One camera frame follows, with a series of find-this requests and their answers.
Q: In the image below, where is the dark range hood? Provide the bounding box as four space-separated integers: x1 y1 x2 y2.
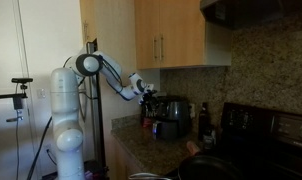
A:
199 0 302 31

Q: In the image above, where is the white backsplash power outlet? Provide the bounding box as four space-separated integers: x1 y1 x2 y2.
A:
189 102 197 119

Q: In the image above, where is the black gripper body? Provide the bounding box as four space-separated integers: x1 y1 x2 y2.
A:
139 89 158 105

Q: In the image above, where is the dark countertop appliance with utensils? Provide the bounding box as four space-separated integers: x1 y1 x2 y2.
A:
140 92 168 122

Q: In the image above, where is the tall dark glass bottle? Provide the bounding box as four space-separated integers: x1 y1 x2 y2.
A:
197 101 212 142

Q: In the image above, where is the black air fryer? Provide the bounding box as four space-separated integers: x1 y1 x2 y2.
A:
152 95 193 141

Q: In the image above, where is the white light switch plate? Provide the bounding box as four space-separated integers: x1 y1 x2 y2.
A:
37 88 47 100

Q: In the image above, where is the wooden upper cabinet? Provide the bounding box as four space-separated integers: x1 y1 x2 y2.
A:
134 0 233 71

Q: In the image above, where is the wooden cabinet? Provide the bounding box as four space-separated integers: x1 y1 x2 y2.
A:
134 0 233 71
105 133 149 180

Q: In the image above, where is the silver pot rim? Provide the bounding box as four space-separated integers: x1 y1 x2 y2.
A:
127 172 165 180

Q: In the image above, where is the small red item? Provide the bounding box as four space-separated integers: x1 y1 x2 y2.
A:
141 116 153 129

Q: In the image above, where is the thick black floor cable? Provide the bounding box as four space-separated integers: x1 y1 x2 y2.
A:
26 115 54 180

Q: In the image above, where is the stainless steel refrigerator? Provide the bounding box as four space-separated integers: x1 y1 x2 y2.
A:
78 38 107 171

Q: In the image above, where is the black frying pan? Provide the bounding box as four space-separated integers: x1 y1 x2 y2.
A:
177 154 244 180

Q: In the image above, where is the thin dark hanging cable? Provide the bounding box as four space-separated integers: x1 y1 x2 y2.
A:
15 120 21 180

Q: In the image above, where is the wooden lower cabinet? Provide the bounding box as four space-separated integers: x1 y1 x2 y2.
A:
105 133 149 180

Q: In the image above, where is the pink rounded pan handle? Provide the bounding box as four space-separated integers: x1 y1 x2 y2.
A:
186 140 202 157

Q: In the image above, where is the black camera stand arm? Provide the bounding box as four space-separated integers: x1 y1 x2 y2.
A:
0 83 29 123

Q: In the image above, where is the black camera on stand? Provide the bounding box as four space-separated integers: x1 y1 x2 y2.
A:
10 77 34 85

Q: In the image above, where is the metal cabinet door handle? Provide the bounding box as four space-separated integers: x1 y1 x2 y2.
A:
152 36 158 62
159 35 165 62

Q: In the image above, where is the black stove control panel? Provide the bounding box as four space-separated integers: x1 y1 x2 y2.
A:
216 101 302 180

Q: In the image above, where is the small dark bottle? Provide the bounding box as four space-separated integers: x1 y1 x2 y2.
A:
202 127 216 152

